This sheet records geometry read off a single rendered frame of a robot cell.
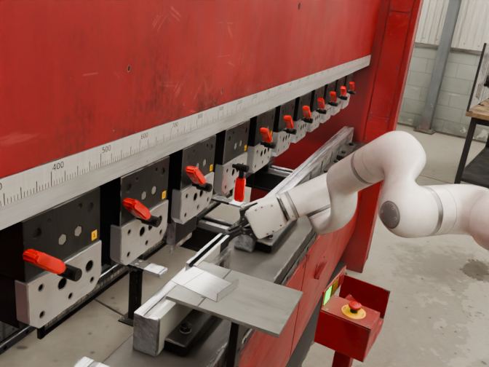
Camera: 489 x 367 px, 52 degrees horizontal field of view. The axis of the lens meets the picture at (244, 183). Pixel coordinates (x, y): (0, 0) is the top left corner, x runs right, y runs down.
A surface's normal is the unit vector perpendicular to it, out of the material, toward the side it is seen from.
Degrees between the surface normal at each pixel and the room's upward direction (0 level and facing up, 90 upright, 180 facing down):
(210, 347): 0
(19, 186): 90
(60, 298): 90
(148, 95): 90
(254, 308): 0
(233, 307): 0
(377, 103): 90
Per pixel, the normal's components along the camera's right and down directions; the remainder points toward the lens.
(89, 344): 0.11, -0.93
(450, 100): -0.55, 0.23
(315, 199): -0.01, 0.04
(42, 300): 0.92, 0.22
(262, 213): 0.07, 0.31
